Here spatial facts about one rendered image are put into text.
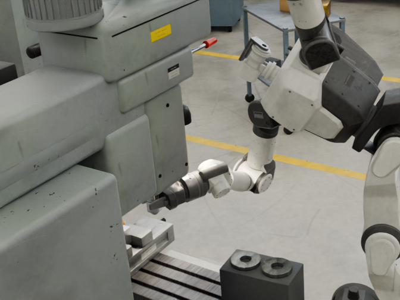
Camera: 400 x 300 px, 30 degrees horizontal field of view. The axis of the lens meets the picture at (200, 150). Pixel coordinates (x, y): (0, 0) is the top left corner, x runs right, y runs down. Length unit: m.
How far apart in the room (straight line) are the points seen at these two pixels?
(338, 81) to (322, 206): 2.55
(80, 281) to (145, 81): 0.58
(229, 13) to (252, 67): 5.98
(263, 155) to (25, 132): 1.08
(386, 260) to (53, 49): 1.25
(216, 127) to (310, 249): 1.92
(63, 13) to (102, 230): 0.54
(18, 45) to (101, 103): 4.78
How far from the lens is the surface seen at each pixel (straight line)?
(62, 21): 1.88
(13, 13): 6.63
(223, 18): 8.35
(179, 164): 2.29
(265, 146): 2.60
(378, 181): 2.40
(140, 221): 2.74
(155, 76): 2.09
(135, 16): 1.99
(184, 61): 2.19
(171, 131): 2.22
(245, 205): 4.81
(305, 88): 2.24
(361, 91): 2.32
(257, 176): 2.66
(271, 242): 4.42
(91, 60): 1.96
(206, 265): 2.73
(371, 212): 2.49
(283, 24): 5.59
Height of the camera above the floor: 2.38
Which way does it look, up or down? 25 degrees down
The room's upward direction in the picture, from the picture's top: 5 degrees counter-clockwise
